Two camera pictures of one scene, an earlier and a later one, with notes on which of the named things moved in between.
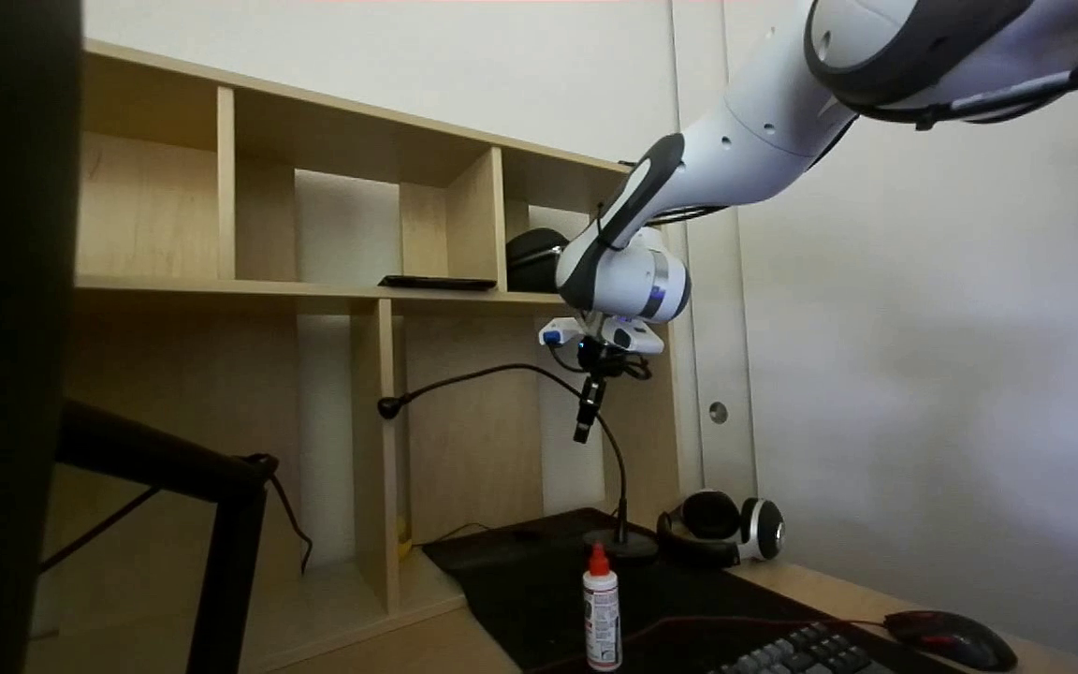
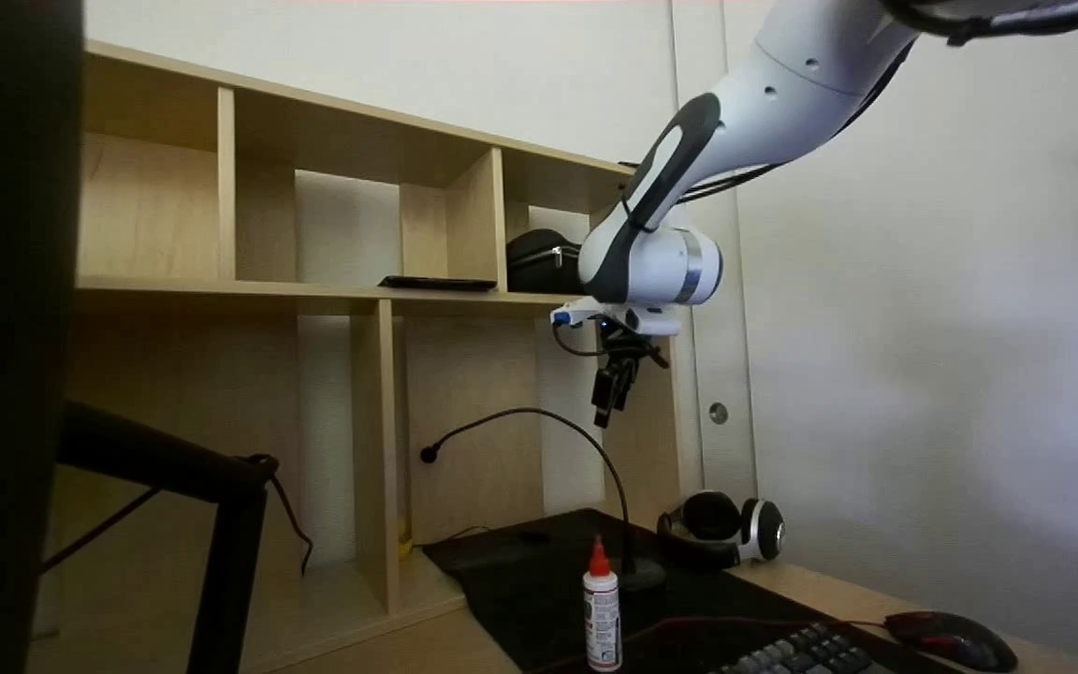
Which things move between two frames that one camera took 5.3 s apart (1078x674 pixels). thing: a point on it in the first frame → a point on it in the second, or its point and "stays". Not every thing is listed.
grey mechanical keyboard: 818,645 stays
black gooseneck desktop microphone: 636,545 → 528,409
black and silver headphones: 719,529 stays
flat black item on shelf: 438,282 stays
